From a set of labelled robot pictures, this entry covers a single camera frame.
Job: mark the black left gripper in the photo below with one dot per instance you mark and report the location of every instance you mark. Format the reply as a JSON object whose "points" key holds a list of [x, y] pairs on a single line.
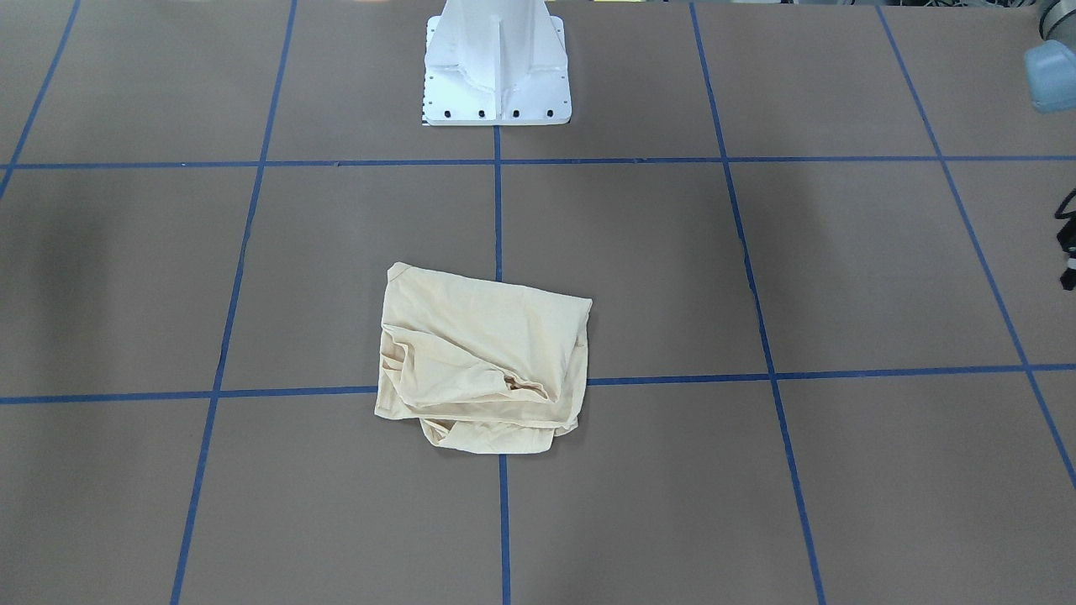
{"points": [[1068, 237]]}

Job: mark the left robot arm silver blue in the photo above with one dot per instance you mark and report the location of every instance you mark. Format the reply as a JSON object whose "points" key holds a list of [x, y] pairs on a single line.
{"points": [[1050, 74]]}

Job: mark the white central pedestal column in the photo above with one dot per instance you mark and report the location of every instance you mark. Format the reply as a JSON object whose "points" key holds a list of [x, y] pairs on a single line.
{"points": [[496, 63]]}

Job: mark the cream long-sleeve printed shirt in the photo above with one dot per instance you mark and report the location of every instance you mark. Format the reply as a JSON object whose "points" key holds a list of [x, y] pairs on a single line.
{"points": [[483, 367]]}

